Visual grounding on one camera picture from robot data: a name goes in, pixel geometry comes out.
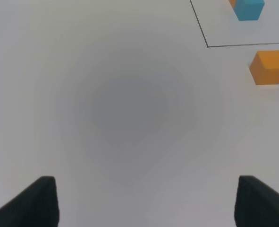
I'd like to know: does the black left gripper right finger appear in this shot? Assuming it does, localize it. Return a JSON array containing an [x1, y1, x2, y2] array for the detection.
[[234, 175, 279, 227]]

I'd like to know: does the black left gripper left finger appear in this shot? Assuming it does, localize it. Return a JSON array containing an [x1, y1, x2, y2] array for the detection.
[[0, 176, 59, 227]]

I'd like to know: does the blue template cube block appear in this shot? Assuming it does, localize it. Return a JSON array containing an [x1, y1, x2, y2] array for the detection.
[[233, 0, 265, 21]]

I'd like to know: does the orange template cube block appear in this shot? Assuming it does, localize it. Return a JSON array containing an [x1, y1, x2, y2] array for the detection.
[[229, 0, 237, 8]]

